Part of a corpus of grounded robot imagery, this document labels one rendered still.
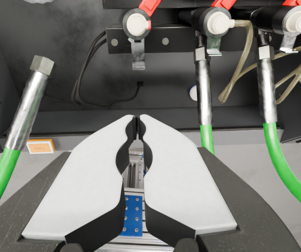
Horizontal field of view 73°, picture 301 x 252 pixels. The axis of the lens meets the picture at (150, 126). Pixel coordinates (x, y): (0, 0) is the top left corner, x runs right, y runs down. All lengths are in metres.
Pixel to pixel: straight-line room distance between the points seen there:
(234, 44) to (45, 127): 0.42
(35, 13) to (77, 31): 0.09
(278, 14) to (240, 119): 0.30
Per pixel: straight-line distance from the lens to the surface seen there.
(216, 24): 0.22
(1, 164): 0.24
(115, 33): 0.34
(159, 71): 0.50
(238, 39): 0.37
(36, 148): 0.49
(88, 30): 0.50
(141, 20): 0.21
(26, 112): 0.23
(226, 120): 0.51
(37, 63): 0.24
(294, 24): 0.26
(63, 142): 0.48
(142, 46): 0.23
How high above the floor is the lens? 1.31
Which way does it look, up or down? 59 degrees down
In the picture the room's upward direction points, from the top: 176 degrees clockwise
